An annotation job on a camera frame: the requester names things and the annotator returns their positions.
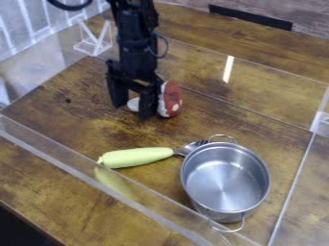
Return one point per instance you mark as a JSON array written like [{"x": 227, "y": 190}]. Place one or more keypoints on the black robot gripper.
[{"x": 136, "y": 66}]

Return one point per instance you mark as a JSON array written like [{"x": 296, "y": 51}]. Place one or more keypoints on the red and white toy mushroom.
[{"x": 169, "y": 100}]

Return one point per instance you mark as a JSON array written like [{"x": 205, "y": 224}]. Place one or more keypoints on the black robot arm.
[{"x": 136, "y": 20}]

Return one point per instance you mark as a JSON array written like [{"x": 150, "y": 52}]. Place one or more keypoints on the silver steel pot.
[{"x": 227, "y": 181}]

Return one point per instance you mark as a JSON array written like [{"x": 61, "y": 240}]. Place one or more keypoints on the clear acrylic front barrier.
[{"x": 89, "y": 205}]

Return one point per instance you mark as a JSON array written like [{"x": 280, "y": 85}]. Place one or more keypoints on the black strip on table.
[{"x": 252, "y": 17}]

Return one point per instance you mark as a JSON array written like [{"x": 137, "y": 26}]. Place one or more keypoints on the clear acrylic triangular bracket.
[{"x": 93, "y": 45}]

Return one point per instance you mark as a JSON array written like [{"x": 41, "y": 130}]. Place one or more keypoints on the spoon with green handle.
[{"x": 140, "y": 156}]

